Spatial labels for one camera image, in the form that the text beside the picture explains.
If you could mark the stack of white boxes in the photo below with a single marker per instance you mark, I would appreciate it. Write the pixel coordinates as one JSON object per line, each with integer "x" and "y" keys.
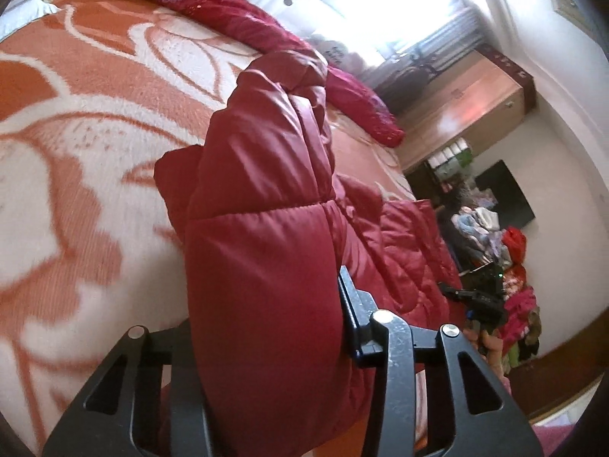
{"x": 449, "y": 157}

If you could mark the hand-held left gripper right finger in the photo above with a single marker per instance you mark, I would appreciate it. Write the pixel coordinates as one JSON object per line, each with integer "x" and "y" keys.
{"x": 354, "y": 323}

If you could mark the pile of colourful clothes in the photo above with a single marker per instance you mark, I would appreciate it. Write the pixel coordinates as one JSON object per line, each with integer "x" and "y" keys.
{"x": 504, "y": 266}

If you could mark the dark red quilted jacket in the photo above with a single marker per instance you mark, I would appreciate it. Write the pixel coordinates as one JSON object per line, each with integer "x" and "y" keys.
{"x": 257, "y": 247}

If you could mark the person's right hand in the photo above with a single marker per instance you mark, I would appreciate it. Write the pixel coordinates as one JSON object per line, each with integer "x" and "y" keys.
{"x": 485, "y": 350}

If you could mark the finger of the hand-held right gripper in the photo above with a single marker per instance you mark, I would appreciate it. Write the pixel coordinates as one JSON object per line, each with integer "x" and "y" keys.
{"x": 452, "y": 291}

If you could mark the red floral quilt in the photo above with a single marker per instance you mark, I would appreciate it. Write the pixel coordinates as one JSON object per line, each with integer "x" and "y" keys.
{"x": 247, "y": 14}

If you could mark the dark flat screen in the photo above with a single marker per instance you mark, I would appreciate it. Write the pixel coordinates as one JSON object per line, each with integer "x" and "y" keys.
{"x": 506, "y": 195}

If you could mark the grey sheet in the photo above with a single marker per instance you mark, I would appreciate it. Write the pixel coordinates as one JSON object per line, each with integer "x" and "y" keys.
{"x": 21, "y": 14}

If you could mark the wooden wardrobe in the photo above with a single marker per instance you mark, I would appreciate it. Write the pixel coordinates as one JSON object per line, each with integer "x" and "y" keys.
{"x": 471, "y": 100}

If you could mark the orange and white blanket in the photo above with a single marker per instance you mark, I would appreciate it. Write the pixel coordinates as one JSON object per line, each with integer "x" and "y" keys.
{"x": 71, "y": 152}

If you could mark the light pillow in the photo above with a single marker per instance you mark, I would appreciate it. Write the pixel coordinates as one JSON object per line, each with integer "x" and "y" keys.
{"x": 335, "y": 50}

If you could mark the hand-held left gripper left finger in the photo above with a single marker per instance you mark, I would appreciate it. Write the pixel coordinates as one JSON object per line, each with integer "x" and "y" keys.
{"x": 183, "y": 404}

